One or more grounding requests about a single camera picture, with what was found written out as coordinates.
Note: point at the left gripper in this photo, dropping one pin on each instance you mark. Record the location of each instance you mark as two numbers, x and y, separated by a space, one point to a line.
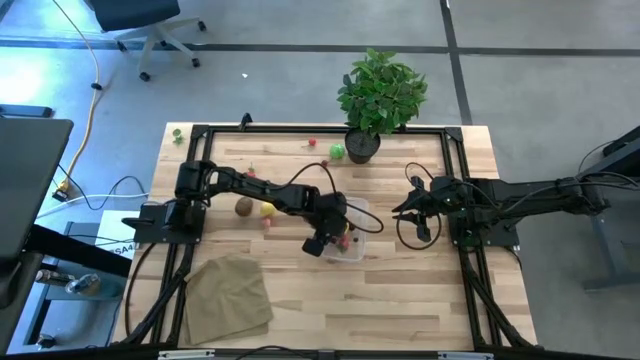
330 215

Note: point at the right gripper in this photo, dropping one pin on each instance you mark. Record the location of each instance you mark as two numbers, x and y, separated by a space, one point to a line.
450 197

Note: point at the clear plastic tub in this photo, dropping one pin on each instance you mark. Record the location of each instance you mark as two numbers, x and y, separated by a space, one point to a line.
357 210

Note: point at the red plastic strawberry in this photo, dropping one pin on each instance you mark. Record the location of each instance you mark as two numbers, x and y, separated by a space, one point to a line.
251 172
344 243

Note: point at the green round toy vegetable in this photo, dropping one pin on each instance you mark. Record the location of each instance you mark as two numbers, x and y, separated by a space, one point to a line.
337 151

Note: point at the bright red cherry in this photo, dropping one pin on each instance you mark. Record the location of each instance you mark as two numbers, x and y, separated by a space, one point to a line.
312 142

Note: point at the artificial plant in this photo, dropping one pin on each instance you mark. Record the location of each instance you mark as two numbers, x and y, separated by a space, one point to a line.
382 95

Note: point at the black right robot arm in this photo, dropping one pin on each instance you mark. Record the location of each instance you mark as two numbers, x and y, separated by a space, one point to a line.
525 195

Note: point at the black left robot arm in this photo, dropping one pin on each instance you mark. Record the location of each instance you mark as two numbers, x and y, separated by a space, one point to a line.
260 190

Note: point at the pink lumpy fruit piece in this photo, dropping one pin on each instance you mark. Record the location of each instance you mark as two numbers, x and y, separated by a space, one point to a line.
266 223

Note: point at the brown kiwi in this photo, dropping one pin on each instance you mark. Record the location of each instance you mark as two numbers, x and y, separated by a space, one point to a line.
243 206

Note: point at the olive cloth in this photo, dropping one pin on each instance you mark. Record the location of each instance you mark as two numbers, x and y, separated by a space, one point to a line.
227 300

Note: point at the small green leaf sprig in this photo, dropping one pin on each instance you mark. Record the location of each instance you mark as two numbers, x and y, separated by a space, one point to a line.
177 136

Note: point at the dark metal table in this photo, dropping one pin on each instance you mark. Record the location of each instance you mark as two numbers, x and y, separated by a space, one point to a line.
600 270

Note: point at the white labelled box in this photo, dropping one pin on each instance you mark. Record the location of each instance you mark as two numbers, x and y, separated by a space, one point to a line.
117 235

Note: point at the clear bottle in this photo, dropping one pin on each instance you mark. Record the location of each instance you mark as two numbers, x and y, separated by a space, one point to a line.
50 276
82 284

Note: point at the black crossbar with silver brackets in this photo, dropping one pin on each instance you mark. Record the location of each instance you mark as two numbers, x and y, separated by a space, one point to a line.
100 354

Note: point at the office chair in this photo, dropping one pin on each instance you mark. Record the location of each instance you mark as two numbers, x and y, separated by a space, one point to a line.
135 12

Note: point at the grey desk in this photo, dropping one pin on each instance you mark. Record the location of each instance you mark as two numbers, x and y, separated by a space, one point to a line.
30 180

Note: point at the black flat panel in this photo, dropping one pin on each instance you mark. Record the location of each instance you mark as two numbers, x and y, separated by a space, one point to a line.
25 110

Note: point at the black aluminium frame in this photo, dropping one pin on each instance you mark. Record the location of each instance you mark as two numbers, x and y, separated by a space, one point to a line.
300 129

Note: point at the black frame clamp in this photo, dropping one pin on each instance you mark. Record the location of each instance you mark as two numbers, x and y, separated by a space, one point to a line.
245 120

